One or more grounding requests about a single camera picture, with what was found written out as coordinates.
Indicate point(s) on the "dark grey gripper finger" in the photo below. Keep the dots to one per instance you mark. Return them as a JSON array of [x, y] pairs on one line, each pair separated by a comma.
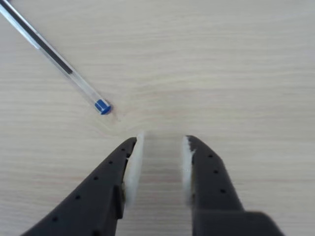
[[98, 191], [214, 191]]

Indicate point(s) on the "clear ballpoint pen blue plug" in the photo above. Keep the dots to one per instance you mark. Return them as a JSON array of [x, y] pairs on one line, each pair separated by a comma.
[[49, 51]]

